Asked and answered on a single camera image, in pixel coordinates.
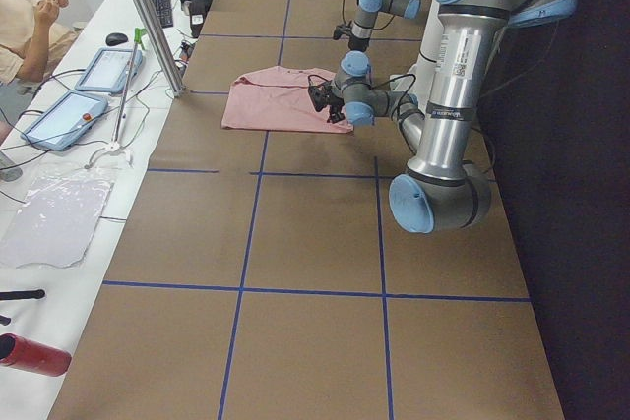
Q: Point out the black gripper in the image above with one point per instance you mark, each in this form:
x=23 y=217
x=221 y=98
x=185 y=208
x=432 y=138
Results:
x=333 y=105

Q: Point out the pink Snoopy t-shirt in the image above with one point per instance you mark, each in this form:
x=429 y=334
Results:
x=276 y=99

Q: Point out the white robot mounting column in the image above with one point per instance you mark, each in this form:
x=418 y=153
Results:
x=425 y=65

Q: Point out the black power box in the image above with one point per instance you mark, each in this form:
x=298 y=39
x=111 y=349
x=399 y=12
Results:
x=197 y=11

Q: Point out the black keyboard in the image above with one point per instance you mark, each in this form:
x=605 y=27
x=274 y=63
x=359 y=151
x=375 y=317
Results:
x=164 y=12

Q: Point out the metal reacher grabber tool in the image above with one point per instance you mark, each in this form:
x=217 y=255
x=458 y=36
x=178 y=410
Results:
x=114 y=147

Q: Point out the far teach pendant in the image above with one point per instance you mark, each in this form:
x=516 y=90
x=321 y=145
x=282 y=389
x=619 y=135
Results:
x=108 y=70

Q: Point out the teach pendant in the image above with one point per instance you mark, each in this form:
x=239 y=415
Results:
x=65 y=122
x=108 y=70

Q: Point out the black computer mouse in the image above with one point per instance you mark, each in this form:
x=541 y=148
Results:
x=116 y=38

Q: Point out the near teach pendant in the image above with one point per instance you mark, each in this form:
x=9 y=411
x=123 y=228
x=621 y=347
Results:
x=65 y=122

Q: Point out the clear plastic bag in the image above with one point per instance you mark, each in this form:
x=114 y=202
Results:
x=56 y=224

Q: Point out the seated person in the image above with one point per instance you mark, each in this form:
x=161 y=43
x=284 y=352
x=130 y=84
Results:
x=32 y=42

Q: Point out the red bottle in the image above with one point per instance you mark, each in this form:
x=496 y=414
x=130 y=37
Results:
x=31 y=356

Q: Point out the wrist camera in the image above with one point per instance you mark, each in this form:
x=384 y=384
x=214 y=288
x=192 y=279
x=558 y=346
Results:
x=320 y=95
x=341 y=30

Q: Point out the aluminium frame post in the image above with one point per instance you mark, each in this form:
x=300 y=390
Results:
x=149 y=17

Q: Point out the black handle bar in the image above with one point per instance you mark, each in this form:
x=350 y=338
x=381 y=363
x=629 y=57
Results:
x=22 y=295

